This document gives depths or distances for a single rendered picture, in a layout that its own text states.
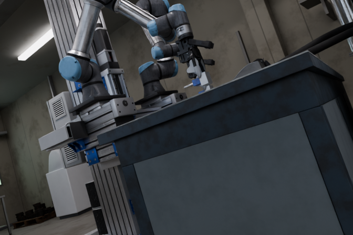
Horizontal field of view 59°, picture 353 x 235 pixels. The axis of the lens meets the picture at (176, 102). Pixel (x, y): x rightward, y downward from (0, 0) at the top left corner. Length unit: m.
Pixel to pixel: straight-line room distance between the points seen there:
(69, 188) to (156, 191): 5.49
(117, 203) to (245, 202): 1.20
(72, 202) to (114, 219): 4.45
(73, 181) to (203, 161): 5.65
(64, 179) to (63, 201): 0.44
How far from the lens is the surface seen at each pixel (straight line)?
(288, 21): 4.50
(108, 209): 2.05
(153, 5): 2.09
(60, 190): 6.68
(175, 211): 0.99
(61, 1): 2.26
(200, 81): 1.41
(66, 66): 1.62
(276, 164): 0.83
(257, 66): 1.45
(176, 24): 1.48
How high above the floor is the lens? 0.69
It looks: 7 degrees up
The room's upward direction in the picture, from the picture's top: 18 degrees counter-clockwise
